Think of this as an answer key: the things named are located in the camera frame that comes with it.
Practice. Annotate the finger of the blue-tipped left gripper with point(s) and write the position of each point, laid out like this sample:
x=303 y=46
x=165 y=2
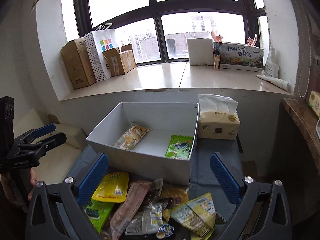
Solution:
x=42 y=130

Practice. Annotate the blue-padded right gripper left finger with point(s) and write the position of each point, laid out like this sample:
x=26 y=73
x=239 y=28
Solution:
x=56 y=212

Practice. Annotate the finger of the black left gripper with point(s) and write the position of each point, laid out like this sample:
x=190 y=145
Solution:
x=45 y=145

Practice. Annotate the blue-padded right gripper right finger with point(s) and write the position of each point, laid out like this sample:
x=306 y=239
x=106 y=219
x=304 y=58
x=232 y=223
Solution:
x=262 y=210

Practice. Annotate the yellow pouch snack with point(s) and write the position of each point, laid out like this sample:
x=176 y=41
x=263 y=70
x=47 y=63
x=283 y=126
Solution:
x=113 y=188

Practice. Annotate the yellow round cracker packet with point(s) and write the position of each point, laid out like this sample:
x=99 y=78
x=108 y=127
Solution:
x=173 y=196

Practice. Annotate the person's left hand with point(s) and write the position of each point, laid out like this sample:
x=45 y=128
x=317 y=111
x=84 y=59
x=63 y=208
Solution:
x=10 y=189

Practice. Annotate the green seaweed snack packet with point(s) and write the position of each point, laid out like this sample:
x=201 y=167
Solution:
x=98 y=213

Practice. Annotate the pale yellow-green snack bag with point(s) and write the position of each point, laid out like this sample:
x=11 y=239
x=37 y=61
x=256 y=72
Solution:
x=198 y=215

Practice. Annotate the pink long snack packet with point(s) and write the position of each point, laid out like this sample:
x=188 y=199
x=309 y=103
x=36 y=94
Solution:
x=128 y=209

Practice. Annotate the tall brown cardboard box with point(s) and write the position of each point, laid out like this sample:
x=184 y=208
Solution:
x=77 y=63

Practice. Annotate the orange cartoon snack packet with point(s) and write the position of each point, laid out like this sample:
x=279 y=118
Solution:
x=131 y=137

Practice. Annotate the silver grey snack packet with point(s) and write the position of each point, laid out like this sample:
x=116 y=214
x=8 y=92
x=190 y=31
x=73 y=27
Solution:
x=147 y=221

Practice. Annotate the beige tissue pack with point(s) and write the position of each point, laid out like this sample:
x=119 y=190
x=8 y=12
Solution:
x=218 y=117

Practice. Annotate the wooden side shelf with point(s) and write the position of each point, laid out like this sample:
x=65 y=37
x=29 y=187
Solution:
x=306 y=121

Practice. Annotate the small open cardboard box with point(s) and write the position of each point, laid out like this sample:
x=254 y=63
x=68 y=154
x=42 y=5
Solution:
x=120 y=60

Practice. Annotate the white open cardboard box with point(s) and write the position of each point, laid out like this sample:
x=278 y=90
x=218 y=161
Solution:
x=147 y=158

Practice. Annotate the white dotted paper bag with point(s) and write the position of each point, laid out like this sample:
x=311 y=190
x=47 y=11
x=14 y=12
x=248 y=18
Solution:
x=98 y=41

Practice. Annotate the white tube on sill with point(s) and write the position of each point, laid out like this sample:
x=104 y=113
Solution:
x=275 y=81

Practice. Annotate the white bottle on sill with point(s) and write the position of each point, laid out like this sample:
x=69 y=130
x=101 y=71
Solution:
x=271 y=66

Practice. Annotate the printed landscape gift box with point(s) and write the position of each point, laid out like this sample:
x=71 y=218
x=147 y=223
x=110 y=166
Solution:
x=239 y=56

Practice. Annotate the white square box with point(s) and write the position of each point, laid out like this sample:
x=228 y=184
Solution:
x=200 y=51

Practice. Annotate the black window frame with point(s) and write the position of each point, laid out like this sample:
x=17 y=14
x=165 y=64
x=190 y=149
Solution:
x=246 y=8

